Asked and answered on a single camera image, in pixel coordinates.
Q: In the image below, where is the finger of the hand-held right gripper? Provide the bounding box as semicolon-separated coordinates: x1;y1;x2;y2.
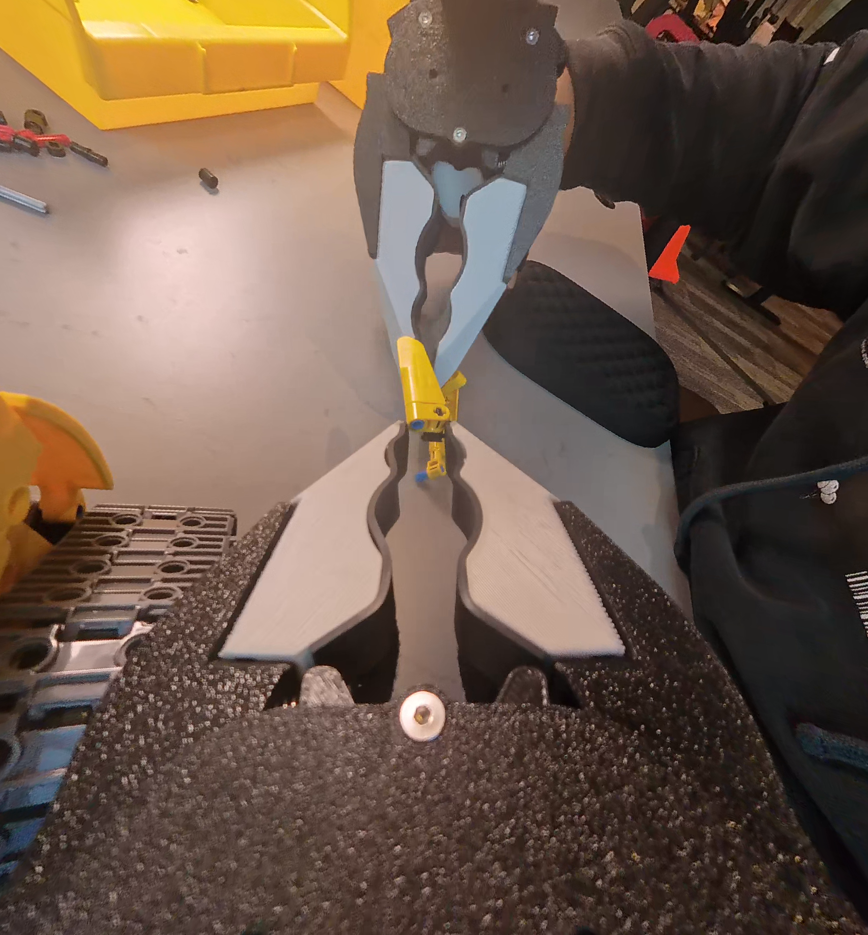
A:
427;183;533;378
376;158;449;359

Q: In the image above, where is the yellow tracked toy robot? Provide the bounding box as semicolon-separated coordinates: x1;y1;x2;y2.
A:
0;377;238;878

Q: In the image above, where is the person's right forearm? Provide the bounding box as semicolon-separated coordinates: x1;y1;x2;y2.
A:
558;22;844;249

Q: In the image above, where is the yellow wedge panel piece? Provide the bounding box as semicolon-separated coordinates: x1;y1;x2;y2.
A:
395;337;468;428

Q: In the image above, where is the pile of small building parts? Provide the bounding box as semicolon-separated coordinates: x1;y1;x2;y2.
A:
0;103;111;217

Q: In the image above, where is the orange object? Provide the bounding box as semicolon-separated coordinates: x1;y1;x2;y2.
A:
647;223;693;286

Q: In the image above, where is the black quilted chair armrest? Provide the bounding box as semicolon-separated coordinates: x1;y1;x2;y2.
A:
485;261;680;449

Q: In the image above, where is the yellow beam assembly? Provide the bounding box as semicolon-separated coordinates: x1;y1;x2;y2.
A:
408;420;457;476

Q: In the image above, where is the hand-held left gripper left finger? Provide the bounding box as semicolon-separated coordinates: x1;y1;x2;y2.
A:
218;424;408;666

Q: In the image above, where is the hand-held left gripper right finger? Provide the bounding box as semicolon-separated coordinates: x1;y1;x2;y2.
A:
449;424;628;661

